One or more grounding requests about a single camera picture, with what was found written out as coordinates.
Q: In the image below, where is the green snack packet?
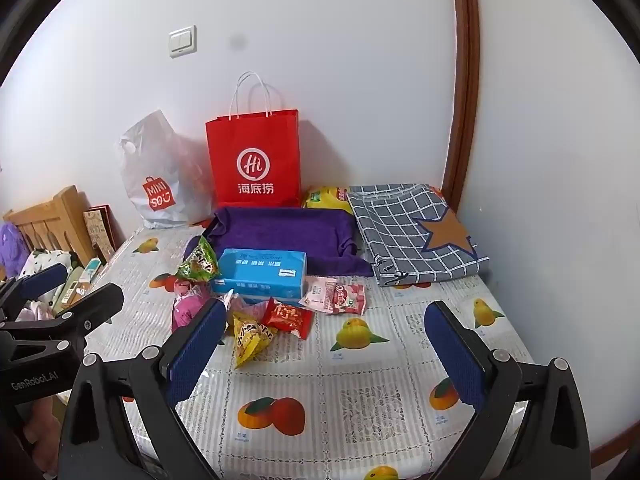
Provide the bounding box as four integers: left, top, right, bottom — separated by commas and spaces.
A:
176, 236, 221, 282

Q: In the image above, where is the yellow triangular snack packet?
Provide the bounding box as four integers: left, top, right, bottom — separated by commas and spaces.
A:
227, 310, 278, 370

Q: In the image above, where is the white light switch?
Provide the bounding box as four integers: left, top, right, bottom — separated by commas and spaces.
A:
168, 25, 197, 59

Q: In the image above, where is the wooden headboard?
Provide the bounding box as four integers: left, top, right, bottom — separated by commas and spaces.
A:
2, 185, 96, 266

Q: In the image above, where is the red paper bag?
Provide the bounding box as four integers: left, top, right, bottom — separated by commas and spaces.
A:
205, 71, 304, 209

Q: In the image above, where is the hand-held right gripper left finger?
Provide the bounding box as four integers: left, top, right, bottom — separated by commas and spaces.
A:
59, 299, 228, 480

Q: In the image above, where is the wooden door frame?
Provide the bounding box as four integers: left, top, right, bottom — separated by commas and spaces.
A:
442, 0, 481, 206

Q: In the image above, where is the teal tube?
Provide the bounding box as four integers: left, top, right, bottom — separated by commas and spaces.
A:
80, 258, 103, 286

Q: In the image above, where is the white-pink snack packet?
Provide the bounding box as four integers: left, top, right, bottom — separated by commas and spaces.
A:
299, 275, 341, 313

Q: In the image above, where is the yellow snack bag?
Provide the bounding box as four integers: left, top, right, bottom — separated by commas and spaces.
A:
303, 186, 354, 213

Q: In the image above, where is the grey checkered star cloth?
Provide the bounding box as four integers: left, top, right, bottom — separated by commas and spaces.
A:
346, 183, 491, 287

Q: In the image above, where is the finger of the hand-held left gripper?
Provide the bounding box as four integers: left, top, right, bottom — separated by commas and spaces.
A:
0, 282, 125, 361
0, 262, 69, 313

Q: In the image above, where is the white floral cloth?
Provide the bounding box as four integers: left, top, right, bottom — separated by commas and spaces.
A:
20, 249, 76, 306

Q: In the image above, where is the white remote control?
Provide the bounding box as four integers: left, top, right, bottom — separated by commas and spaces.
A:
52, 266, 83, 316

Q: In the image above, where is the pink strawberry snack packet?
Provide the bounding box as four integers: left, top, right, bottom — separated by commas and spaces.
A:
327, 282, 367, 317

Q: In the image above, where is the purple towel-lined tray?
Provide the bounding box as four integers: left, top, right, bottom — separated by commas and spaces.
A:
184, 206, 375, 278

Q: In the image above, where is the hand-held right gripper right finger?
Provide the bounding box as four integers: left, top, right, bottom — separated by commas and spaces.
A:
424, 301, 592, 480

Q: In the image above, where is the red candy packet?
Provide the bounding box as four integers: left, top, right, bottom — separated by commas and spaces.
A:
260, 297, 314, 337

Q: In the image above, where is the brown patterned book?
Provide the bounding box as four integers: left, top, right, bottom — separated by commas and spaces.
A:
82, 203, 118, 263

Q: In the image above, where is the blue tissue pack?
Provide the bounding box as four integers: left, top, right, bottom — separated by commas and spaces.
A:
210, 248, 308, 303

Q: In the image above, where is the white plastic bag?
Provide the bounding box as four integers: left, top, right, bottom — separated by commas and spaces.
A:
118, 110, 218, 230

